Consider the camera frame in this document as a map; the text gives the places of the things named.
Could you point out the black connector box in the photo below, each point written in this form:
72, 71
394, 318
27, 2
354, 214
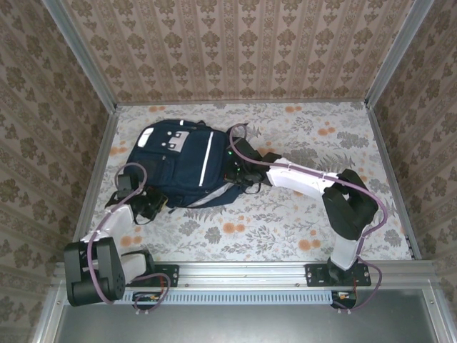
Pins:
344, 298
150, 298

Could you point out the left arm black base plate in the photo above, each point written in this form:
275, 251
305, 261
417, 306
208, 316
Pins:
171, 275

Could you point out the aluminium frame post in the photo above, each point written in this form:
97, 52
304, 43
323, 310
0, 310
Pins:
396, 57
82, 57

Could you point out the floral table cover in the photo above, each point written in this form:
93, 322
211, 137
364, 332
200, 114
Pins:
285, 221

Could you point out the aluminium mounting rail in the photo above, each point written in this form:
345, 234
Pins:
242, 273

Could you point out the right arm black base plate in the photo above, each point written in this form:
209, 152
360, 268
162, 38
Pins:
314, 275

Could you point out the grey metal sheet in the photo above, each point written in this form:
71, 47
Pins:
250, 323

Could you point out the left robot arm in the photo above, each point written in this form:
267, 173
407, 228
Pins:
118, 221

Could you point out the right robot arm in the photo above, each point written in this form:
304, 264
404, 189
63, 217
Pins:
300, 180

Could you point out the navy blue backpack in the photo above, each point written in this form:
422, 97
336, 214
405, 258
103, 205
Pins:
193, 164

